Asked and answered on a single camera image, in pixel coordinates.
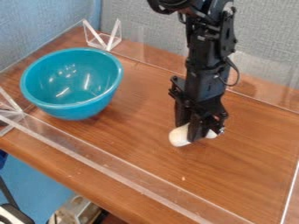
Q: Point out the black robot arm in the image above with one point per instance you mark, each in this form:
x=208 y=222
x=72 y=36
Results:
x=208 y=22

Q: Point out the blue bowl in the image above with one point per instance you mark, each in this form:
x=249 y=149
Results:
x=71 y=83

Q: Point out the black chair part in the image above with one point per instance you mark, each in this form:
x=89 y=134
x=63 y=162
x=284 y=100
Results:
x=10 y=214

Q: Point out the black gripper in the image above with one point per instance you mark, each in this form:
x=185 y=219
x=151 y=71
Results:
x=196 y=94

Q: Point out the clear acrylic barrier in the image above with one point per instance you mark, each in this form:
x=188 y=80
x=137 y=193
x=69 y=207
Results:
x=265 y=81
x=289 y=216
x=149 y=185

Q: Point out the back clear acrylic barrier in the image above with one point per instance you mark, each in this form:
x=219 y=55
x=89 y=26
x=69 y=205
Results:
x=265 y=81

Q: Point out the front clear acrylic barrier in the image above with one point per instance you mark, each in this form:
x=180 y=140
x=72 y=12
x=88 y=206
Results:
x=149 y=185

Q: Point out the clear acrylic corner bracket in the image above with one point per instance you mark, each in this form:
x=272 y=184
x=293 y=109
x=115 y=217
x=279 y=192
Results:
x=100 y=40

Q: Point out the grey metal bracket under table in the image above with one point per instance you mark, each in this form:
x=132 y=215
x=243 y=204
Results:
x=76 y=211

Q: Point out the white brown toy mushroom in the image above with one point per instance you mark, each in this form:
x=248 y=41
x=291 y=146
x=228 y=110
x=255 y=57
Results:
x=177 y=136

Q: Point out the right clear acrylic barrier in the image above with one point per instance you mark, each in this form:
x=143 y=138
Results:
x=289 y=216

